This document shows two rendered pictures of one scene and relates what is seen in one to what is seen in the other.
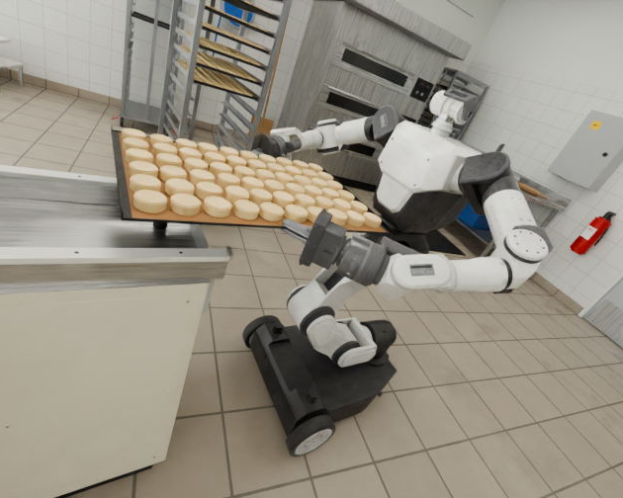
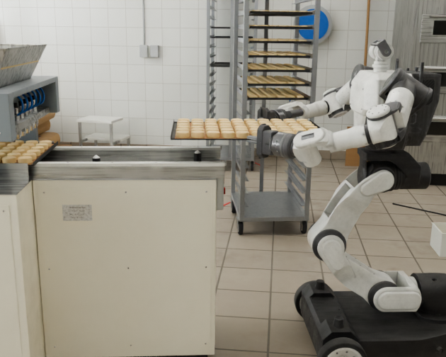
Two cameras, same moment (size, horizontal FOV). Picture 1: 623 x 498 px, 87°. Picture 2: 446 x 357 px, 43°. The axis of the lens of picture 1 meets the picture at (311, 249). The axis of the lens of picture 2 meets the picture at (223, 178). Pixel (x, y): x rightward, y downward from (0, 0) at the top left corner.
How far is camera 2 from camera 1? 1.55 m
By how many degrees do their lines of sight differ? 37
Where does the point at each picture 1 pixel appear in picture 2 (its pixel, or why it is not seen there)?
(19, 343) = (135, 209)
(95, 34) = (185, 92)
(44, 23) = (146, 96)
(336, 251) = (270, 141)
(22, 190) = (136, 156)
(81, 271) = (158, 171)
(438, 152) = (367, 82)
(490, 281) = (354, 135)
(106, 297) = (168, 185)
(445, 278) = (319, 137)
